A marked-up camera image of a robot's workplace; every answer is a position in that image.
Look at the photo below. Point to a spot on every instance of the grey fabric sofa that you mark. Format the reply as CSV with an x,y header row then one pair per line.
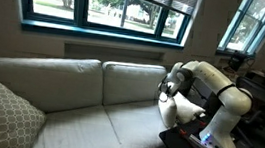
x,y
70,87

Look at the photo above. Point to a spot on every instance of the grey drawer cabinet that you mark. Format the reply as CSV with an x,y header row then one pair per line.
x,y
201,90

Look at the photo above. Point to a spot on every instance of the orange black bar clamp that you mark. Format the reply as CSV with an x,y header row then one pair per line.
x,y
201,121
182,131

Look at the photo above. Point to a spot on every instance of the black office chair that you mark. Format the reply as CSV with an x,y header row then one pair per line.
x,y
263,99

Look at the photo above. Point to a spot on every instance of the black camera on stand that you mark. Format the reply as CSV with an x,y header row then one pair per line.
x,y
236,62

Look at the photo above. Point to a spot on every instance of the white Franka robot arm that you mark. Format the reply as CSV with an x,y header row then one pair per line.
x,y
230,95

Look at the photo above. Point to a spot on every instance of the teal framed side window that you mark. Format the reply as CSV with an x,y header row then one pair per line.
x,y
236,29

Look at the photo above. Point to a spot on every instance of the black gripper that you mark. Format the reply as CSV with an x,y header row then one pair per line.
x,y
167,87

